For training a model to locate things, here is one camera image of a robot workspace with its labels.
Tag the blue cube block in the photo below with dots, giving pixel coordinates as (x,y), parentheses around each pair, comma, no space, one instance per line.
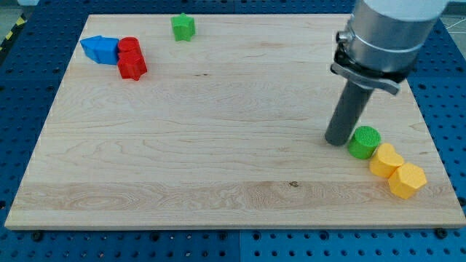
(107,51)

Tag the red cylinder block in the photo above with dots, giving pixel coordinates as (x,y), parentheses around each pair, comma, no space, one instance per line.
(129,44)

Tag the yellow heart block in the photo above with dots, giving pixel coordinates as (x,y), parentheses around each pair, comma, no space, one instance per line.
(385,161)

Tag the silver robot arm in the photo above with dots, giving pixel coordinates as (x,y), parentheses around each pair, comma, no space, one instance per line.
(382,39)

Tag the wooden board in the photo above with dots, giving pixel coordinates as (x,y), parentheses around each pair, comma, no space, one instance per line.
(225,131)

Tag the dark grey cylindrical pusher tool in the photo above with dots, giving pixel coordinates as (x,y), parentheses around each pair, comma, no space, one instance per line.
(350,106)

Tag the blue pentagon block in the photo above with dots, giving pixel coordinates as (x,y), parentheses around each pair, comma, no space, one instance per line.
(89,46)

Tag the red star block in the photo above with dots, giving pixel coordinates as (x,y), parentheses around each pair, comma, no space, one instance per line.
(131,65)

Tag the green cylinder block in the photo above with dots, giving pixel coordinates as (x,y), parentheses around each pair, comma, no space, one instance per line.
(363,142)

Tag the green star block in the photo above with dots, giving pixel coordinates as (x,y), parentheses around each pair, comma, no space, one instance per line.
(183,27)

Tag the yellow hexagon block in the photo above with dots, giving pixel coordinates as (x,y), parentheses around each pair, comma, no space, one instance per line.
(407,180)

